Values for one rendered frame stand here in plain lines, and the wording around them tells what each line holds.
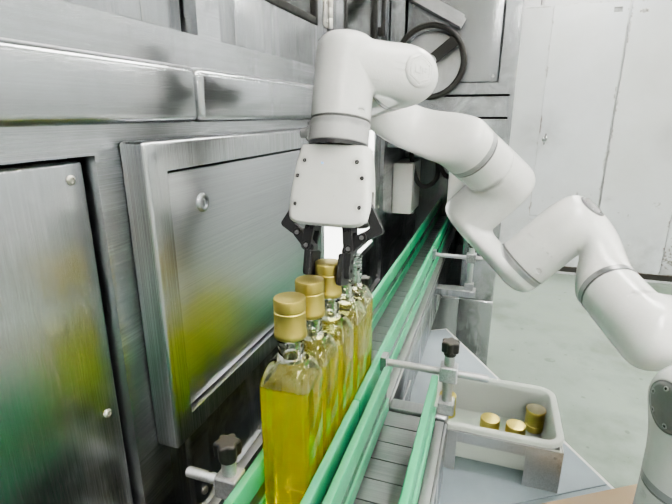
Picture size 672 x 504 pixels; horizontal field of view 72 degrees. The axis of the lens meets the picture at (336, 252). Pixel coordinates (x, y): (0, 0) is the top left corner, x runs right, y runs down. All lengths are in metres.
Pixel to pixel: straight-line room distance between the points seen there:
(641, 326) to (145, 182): 0.59
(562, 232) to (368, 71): 0.37
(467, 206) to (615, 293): 0.24
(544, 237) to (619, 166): 3.64
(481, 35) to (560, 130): 2.81
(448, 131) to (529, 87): 3.56
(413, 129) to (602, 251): 0.32
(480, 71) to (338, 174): 1.02
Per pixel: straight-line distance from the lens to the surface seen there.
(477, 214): 0.76
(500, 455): 0.89
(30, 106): 0.41
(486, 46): 1.54
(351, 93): 0.57
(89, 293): 0.49
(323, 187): 0.56
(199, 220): 0.56
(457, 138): 0.70
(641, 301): 0.70
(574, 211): 0.77
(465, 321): 1.65
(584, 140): 4.32
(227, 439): 0.55
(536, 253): 0.76
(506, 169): 0.74
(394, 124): 0.73
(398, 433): 0.76
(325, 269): 0.57
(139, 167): 0.48
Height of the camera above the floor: 1.34
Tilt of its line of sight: 17 degrees down
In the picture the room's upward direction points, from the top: straight up
